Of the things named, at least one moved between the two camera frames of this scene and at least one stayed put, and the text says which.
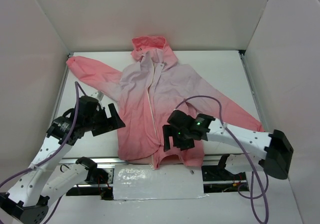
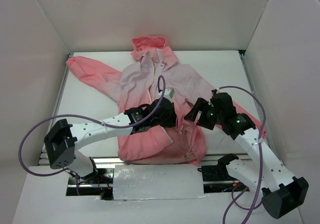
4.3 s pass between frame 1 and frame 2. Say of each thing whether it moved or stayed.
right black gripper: moved
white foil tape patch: stayed
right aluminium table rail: stayed
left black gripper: moved
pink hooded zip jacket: stayed
